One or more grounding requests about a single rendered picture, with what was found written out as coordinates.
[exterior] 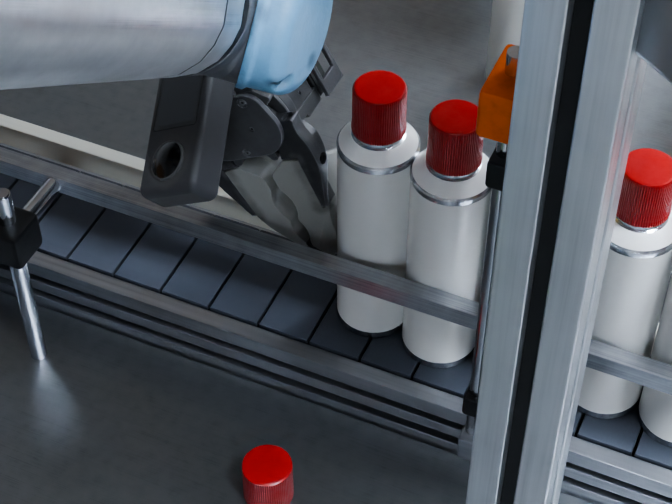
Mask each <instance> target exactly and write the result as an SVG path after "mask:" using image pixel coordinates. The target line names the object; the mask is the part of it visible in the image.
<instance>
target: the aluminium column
mask: <svg viewBox="0 0 672 504"><path fill-rule="evenodd" d="M644 5H645V0H525V2H524V11H523V19H522V28H521V36H520V45H519V53H518V62H517V70H516V79H515V87H514V96H513V104H512V113H511V121H510V130H509V139H508V147H507V156H506V164H505V173H504V181H503V190H502V198H501V207H500V215H499V224H498V232H497V241H496V249H495V258H494V266H493V275H492V283H491V292H490V300H489V309H488V317H487V326H486V334H485V343H484V351H483V360H482V368H481V377H480V385H479V394H478V402H477V411H476V419H475V428H474V436H473V445H472V453H471V462H470V470H469V479H468V487H467V496H466V504H558V501H559V496H560V491H561V487H562V482H563V477H564V472H565V467H566V462H567V457H568V452H569V447H570V442H571V437H572V432H573V427H574V422H575V417H576V412H577V407H578V402H579V397H580V392H581V387H582V382H583V377H584V372H585V367H586V362H587V358H588V353H589V348H590V343H591V338H592V333H593V328H594V323H595V318H596V313H597V308H598V303H599V298H600V293H601V288H602V283H603V278H604V273H605V268H606V263H607V258H608V253H609V248H610V243H611V238H612V233H613V228H614V224H615V219H616V214H617V209H618V204H619V199H620V194H621V189H622V184H623V179H624V174H625V169H626V164H627V159H628V154H629V149H630V144H631V139H632V134H633V129H634V124H635V119H636V114H637V109H638V104H639V99H640V95H641V90H642V85H643V80H644V75H645V70H646V65H647V63H646V62H645V61H644V60H643V59H641V58H640V57H639V56H638V55H637V54H636V46H637V41H638V36H639V31H640V26H641V20H642V15H643V10H644Z"/></svg>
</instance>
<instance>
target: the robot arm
mask: <svg viewBox="0 0 672 504"><path fill-rule="evenodd" d="M332 4H333V0H0V90H5V89H19V88H33V87H47V86H61V85H75V84H89V83H103V82H117V81H130V80H144V79H158V78H160V79H159V85H158V91H157V96H156V102H155V108H154V114H153V119H152V125H151V131H150V136H149V142H148V148H147V154H146V159H145V165H144V171H143V176H142V182H141V188H140V192H141V194H142V196H143V197H144V198H145V199H147V200H149V201H151V202H153V203H156V204H158V205H160V206H162V207H172V206H179V205H186V204H193V203H200V202H207V201H211V200H213V199H215V198H216V196H217V194H218V188H219V186H220V187H221V188H222V189H223V190H224V191H225V192H226V193H227V194H228V195H229V196H230V197H232V198H233V199H234V200H235V201H236V202H237V203H238V204H240V205H241V206H242V207H243V208H244V209H245V210H246V211H247V212H249V213H250V214H251V215H252V216H258V218H260V219H261V220H262V221H263V222H264V223H265V224H267V225H268V226H269V227H271V228H272V229H274V230H275V231H277V232H278V233H280V234H281V235H283V236H285V237H286V238H288V239H290V240H291V241H293V242H295V243H297V244H300V245H303V246H306V247H310V248H313V249H316V250H319V251H322V252H325V253H328V254H331V255H334V256H335V255H336V253H337V147H335V148H332V149H329V150H327V151H326V149H325V146H324V143H323V141H322V139H321V137H320V135H319V133H318V131H317V130H316V129H315V128H314V127H313V126H311V125H310V124H309V123H307V122H306V121H304V119H305V118H307V117H310V116H311V114H312V113H313V111H314V110H315V108H316V107H317V105H318V104H319V102H320V101H321V99H322V98H321V95H322V94H323V92H324V94H325V96H330V94H331V93H332V91H333V90H334V88H335V87H336V85H337V84H338V82H339V81H340V80H341V78H342V77H343V74H342V72H341V70H340V68H339V67H338V65H337V63H336V61H335V60H334V58H333V56H332V54H331V53H330V51H329V49H328V47H327V46H326V44H325V42H324V41H325V38H326V35H327V31H328V27H329V23H330V18H331V12H332ZM321 51H322V53H323V54H324V56H325V58H326V60H327V61H328V63H329V65H330V67H329V68H328V69H327V71H326V72H324V70H323V68H322V66H321V65H320V63H319V61H318V57H319V55H320V52H321ZM280 156H281V157H280Z"/></svg>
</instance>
